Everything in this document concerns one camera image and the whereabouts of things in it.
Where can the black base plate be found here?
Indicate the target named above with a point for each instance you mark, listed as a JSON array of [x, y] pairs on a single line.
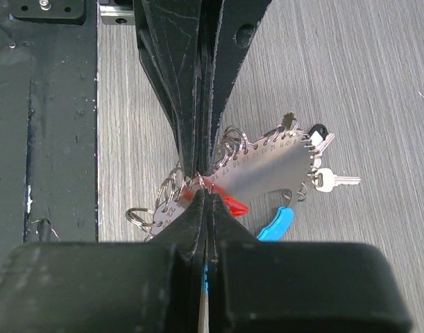
[[48, 130]]

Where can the metal key organizer blue handle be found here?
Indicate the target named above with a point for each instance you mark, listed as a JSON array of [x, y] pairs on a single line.
[[282, 159]]

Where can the red headed key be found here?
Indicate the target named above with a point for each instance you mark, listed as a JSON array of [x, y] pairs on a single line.
[[187, 191]]

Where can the black key tag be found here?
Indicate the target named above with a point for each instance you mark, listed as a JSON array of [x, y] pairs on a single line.
[[318, 133]]

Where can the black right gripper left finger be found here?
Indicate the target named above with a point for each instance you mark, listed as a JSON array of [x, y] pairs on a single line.
[[152, 286]]

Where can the loose silver key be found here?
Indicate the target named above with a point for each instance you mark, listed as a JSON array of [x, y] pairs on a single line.
[[326, 180]]

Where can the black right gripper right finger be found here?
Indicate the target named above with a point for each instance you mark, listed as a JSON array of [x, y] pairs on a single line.
[[272, 286]]

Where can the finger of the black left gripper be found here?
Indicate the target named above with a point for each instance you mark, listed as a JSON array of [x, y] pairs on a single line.
[[169, 31], [230, 29]]

